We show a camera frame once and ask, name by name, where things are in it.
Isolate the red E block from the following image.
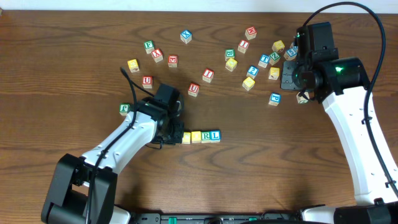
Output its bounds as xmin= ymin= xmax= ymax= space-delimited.
xmin=168 ymin=55 xmax=178 ymax=68

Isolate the green J block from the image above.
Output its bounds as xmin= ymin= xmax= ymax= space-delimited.
xmin=119 ymin=103 xmax=131 ymax=116

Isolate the blue X block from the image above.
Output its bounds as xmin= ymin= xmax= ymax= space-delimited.
xmin=180 ymin=30 xmax=192 ymax=44

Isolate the yellow O block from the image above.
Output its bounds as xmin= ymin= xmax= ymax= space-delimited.
xmin=191 ymin=131 xmax=201 ymax=144

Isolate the blue P block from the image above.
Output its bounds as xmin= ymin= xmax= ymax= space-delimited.
xmin=269 ymin=93 xmax=281 ymax=106

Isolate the blue L block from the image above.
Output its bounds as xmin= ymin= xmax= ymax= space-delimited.
xmin=210 ymin=130 xmax=221 ymax=142

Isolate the yellow S block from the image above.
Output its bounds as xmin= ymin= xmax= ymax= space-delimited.
xmin=242 ymin=77 xmax=255 ymax=91

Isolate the green Z block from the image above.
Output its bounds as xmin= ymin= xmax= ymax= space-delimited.
xmin=269 ymin=52 xmax=280 ymax=65

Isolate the red U block centre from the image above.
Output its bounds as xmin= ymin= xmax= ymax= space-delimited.
xmin=188 ymin=83 xmax=200 ymax=97

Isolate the green F block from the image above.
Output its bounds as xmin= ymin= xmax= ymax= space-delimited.
xmin=144 ymin=40 xmax=155 ymax=54

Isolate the green B block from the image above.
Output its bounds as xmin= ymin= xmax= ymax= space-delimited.
xmin=224 ymin=49 xmax=235 ymax=61

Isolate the yellow hammer block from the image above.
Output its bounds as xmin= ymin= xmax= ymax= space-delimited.
xmin=269 ymin=67 xmax=280 ymax=80

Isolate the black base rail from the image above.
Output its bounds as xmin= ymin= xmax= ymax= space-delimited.
xmin=129 ymin=212 xmax=301 ymax=224

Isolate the yellow block under B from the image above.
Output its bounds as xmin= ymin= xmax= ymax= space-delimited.
xmin=225 ymin=58 xmax=238 ymax=72

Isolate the red I block upper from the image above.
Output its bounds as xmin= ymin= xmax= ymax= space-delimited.
xmin=238 ymin=40 xmax=249 ymax=54

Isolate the blue T block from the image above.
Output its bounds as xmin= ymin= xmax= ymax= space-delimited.
xmin=258 ymin=54 xmax=270 ymax=68

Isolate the red U block left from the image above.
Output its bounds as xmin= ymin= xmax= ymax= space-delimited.
xmin=142 ymin=76 xmax=154 ymax=89

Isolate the yellow C block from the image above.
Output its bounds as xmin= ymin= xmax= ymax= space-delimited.
xmin=182 ymin=132 xmax=192 ymax=144

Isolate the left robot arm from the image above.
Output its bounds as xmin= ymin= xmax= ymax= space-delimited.
xmin=41 ymin=84 xmax=184 ymax=224

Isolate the green R block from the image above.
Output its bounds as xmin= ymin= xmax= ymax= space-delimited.
xmin=201 ymin=131 xmax=211 ymax=143

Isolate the yellow block upper right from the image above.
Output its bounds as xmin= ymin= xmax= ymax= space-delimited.
xmin=272 ymin=40 xmax=285 ymax=54

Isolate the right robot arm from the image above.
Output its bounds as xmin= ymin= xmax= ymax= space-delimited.
xmin=281 ymin=22 xmax=397 ymax=223

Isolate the blue 2 block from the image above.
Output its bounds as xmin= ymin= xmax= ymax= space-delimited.
xmin=246 ymin=65 xmax=259 ymax=80

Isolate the red u block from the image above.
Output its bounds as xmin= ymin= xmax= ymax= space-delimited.
xmin=142 ymin=76 xmax=154 ymax=89
xmin=188 ymin=83 xmax=200 ymax=97

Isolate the red i block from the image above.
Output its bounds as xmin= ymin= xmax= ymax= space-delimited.
xmin=238 ymin=40 xmax=249 ymax=54
xmin=202 ymin=68 xmax=215 ymax=83

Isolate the red block top right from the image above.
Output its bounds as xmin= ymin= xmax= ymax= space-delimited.
xmin=245 ymin=26 xmax=257 ymax=40

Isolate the blue 5 block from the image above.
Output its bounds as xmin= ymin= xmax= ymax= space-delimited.
xmin=284 ymin=48 xmax=297 ymax=61

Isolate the plain L block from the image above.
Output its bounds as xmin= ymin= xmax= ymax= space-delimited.
xmin=296 ymin=91 xmax=310 ymax=104

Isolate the red I block centre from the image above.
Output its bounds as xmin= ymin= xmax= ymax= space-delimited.
xmin=202 ymin=68 xmax=215 ymax=83

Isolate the yellow block far left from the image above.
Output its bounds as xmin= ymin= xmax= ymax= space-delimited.
xmin=127 ymin=59 xmax=140 ymax=73

